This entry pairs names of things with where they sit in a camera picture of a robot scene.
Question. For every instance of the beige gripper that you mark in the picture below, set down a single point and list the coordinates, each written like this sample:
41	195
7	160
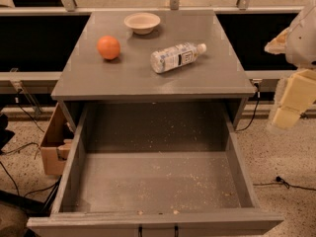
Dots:
302	46

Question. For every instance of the grey top drawer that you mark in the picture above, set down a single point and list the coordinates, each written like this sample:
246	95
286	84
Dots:
155	170

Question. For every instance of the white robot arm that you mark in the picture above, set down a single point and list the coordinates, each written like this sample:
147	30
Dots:
300	47

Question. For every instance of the grey drawer cabinet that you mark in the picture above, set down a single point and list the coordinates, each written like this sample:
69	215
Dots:
87	76

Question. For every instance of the clear plastic water bottle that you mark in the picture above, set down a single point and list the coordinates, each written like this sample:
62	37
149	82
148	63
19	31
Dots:
176	56

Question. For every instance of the beige paper bowl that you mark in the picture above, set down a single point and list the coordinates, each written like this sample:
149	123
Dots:
142	23

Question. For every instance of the orange fruit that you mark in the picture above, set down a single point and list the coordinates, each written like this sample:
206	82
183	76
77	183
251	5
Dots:
108	47

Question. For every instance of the cardboard box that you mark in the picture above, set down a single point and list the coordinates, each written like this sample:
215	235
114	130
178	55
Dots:
56	143

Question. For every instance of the black tripod stand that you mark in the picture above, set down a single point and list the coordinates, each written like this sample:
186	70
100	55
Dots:
31	206

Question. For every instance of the metal railing frame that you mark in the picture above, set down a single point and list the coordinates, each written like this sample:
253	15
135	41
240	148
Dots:
37	37

